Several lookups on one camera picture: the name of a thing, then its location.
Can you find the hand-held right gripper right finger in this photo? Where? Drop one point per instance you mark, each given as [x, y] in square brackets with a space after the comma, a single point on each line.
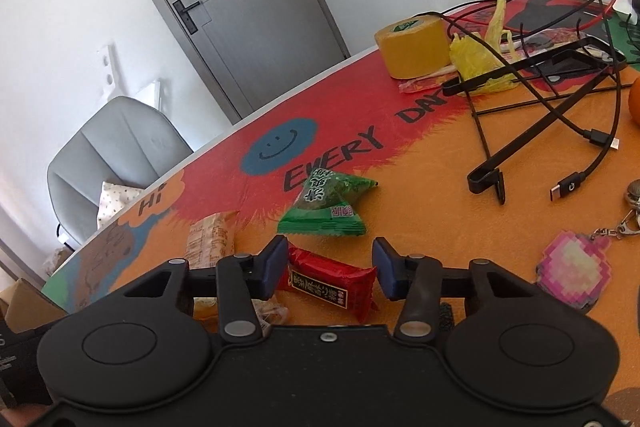
[387, 272]

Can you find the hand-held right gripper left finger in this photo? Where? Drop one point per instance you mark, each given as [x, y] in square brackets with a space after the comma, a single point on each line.
[275, 267]

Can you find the small clear dark packet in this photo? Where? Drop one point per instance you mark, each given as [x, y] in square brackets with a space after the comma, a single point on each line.
[270, 312]

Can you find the red candy packet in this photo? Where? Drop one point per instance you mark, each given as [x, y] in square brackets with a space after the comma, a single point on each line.
[330, 284]

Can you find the beige cracker packet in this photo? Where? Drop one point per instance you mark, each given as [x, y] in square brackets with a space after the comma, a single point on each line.
[210, 237]

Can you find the green candy packet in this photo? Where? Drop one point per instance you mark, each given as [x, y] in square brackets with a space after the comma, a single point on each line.
[325, 207]

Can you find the cardboard box with plastic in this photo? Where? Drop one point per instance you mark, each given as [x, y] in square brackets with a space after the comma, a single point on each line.
[57, 262]

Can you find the black metal stand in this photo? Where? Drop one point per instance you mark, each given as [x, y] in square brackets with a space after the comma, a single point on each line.
[480, 179]

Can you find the dotted white pillow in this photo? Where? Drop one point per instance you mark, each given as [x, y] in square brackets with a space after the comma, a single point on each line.
[115, 202]

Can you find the grey chair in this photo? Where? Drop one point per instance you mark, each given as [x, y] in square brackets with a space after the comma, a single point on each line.
[125, 142]

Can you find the white panel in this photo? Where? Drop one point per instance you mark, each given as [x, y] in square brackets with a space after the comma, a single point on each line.
[150, 94]

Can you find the yellow tape roll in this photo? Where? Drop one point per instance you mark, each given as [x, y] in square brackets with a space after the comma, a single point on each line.
[412, 52]

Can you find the yellow plastic bag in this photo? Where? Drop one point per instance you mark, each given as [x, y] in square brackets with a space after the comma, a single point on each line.
[475, 62]

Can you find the white foam board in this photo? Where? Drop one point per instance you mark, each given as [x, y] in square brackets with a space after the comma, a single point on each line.
[107, 67]

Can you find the orange tangerine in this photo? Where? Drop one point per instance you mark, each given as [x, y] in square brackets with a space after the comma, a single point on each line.
[635, 102]

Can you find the black charger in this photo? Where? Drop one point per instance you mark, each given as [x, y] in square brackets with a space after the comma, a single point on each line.
[636, 2]

